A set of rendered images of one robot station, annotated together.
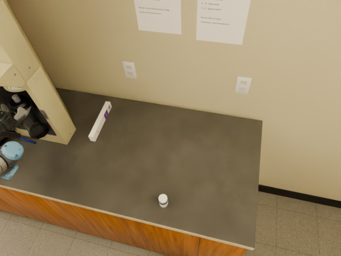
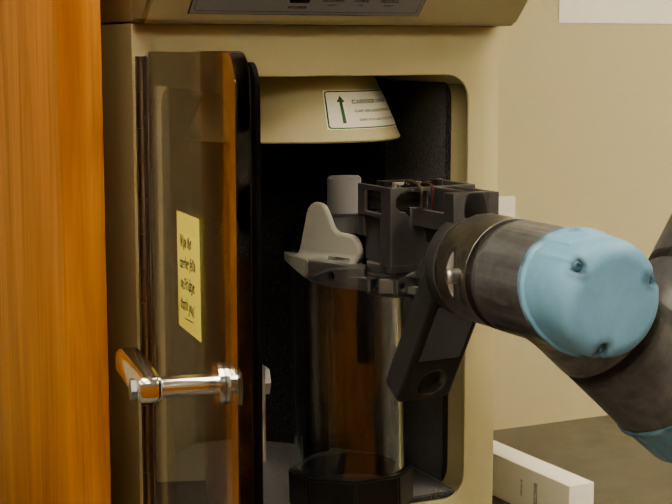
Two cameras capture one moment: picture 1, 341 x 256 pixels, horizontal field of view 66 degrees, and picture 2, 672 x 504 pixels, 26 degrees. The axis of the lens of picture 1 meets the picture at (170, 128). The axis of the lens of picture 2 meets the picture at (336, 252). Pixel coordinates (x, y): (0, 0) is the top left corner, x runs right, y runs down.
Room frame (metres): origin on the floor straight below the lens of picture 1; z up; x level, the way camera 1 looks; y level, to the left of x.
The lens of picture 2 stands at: (0.07, 1.54, 1.39)
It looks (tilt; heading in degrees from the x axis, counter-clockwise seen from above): 8 degrees down; 316
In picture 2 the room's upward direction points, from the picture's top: straight up
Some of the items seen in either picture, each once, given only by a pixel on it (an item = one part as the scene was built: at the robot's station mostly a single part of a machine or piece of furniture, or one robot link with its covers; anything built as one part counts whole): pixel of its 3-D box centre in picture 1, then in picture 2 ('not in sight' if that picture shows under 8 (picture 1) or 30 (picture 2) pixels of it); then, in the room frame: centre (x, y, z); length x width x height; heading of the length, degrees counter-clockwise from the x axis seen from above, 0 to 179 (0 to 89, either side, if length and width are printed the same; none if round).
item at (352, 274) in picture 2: not in sight; (359, 272); (0.83, 0.77, 1.23); 0.09 x 0.05 x 0.02; 6
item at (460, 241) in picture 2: not in sight; (490, 270); (0.69, 0.79, 1.24); 0.08 x 0.05 x 0.08; 72
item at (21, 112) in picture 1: (22, 111); not in sight; (0.84, 0.68, 1.25); 0.09 x 0.03 x 0.06; 138
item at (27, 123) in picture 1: (29, 117); (348, 359); (0.90, 0.71, 1.14); 0.11 x 0.11 x 0.21
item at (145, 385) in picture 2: not in sight; (166, 373); (0.74, 1.02, 1.20); 0.10 x 0.05 x 0.03; 152
